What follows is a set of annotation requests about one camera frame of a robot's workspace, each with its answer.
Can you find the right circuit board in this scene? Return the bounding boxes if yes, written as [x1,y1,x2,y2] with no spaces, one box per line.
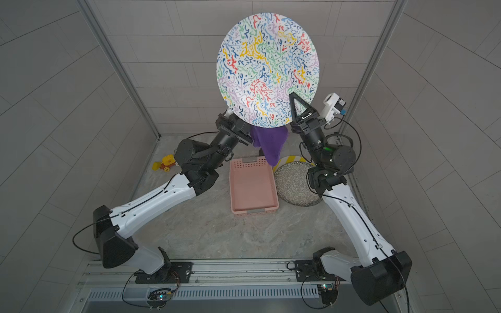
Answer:
[317,283,339,307]

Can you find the yellow red toy car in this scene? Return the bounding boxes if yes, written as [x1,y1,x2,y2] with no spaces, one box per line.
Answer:
[152,155,176,172]

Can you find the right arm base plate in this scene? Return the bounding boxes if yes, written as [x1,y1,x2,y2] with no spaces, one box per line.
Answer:
[286,260,344,282]

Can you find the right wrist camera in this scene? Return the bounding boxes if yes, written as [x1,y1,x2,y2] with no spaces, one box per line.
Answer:
[320,93,347,122]

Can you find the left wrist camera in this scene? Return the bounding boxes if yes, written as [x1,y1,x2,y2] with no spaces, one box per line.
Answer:
[223,108,234,117]

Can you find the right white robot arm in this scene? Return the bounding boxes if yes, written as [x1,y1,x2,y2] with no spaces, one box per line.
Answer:
[289,93,412,305]

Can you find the purple cloth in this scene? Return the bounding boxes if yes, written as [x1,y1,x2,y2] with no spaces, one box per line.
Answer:
[250,126,288,167]

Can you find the yellow white striped plate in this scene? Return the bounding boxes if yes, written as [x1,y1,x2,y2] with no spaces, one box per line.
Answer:
[273,156,312,172]

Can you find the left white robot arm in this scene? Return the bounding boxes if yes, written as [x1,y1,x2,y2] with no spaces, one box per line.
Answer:
[93,113,253,275]

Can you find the grey speckled plate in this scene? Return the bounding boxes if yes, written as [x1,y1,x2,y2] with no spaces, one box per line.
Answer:
[274,161,322,207]

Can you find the left circuit board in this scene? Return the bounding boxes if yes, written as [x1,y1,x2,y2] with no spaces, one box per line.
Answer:
[147,288,176,309]

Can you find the pink plastic dish rack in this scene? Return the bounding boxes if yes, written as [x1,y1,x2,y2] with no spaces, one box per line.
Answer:
[229,156,279,215]

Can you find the circuit board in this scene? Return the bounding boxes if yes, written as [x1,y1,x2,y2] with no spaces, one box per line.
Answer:
[147,288,176,309]
[317,283,339,307]

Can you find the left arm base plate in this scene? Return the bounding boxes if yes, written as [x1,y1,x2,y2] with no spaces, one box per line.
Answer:
[134,262,194,284]

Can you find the aluminium front rail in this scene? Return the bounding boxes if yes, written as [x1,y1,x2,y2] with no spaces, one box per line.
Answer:
[78,251,361,289]

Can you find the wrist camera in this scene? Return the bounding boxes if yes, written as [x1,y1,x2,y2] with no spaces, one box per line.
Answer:
[320,93,347,122]
[223,108,234,117]

